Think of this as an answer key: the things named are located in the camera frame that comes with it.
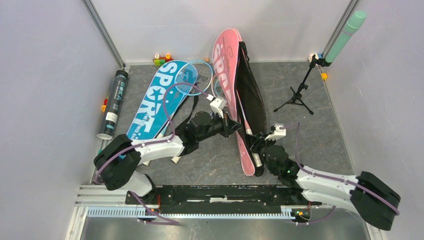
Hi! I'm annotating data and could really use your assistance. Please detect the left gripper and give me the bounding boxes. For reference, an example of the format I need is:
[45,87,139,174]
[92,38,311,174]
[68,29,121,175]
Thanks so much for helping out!
[197,110,244,143]

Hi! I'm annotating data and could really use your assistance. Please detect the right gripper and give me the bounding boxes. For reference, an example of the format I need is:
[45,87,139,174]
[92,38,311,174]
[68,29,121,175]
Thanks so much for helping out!
[246,131,278,174]

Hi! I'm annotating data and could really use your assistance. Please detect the pink racket cover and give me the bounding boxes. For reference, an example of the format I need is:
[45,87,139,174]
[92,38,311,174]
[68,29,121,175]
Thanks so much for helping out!
[212,28,267,177]

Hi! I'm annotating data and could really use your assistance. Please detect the black shuttlecock tube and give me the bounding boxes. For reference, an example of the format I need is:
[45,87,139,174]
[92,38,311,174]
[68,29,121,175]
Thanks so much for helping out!
[97,70,129,141]

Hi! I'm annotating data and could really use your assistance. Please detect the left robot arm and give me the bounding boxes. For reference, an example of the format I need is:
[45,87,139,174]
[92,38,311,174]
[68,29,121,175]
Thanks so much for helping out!
[93,111,243,204]

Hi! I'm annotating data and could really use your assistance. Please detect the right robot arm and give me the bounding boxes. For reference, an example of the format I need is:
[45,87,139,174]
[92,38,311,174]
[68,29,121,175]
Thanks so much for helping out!
[247,134,401,231]

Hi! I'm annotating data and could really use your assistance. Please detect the blue badminton racket right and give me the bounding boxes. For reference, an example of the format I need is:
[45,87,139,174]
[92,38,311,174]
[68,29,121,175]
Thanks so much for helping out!
[171,75,227,164]

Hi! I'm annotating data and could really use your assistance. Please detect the blue badminton racket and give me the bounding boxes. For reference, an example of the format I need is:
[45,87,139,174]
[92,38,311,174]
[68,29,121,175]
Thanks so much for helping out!
[142,60,214,167]
[171,75,227,164]

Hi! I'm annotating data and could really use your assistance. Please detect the blue badminton racket left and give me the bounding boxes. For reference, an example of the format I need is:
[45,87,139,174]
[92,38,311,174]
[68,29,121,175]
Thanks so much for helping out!
[142,60,214,167]

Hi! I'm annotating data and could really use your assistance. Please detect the black mini tripod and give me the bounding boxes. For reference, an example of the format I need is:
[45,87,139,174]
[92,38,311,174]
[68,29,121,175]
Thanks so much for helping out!
[273,53,325,115]

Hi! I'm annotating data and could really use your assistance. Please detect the blue racket cover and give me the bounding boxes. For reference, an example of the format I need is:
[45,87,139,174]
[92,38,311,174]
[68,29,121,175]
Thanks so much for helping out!
[126,60,188,140]

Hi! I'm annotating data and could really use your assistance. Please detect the small orange block right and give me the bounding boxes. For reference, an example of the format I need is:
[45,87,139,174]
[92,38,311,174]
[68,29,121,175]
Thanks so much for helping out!
[321,72,328,81]

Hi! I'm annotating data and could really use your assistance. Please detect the toy blocks at back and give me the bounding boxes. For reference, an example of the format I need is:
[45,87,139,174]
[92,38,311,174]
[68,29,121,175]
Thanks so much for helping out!
[152,53,174,67]

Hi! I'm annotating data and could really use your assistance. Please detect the toy blocks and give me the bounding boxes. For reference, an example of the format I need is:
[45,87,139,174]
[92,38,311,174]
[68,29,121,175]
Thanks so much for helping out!
[101,98,108,112]
[152,53,174,67]

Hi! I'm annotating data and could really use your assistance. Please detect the toy blocks at left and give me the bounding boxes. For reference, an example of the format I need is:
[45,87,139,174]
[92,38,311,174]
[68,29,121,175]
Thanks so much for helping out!
[101,98,108,112]

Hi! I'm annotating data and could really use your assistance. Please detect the green foam tube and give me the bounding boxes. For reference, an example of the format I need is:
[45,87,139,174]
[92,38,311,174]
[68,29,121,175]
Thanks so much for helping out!
[324,10,367,65]

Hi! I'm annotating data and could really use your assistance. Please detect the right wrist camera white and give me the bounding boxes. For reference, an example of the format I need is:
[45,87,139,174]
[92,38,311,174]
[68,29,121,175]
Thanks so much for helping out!
[265,123,287,141]

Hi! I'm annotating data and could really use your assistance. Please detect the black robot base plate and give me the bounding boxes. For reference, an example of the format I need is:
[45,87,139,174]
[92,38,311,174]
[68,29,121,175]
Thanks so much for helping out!
[141,184,322,214]

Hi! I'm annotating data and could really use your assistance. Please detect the white slotted cable duct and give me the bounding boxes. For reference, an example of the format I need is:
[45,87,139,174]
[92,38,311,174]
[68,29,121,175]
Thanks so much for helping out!
[86,206,295,220]

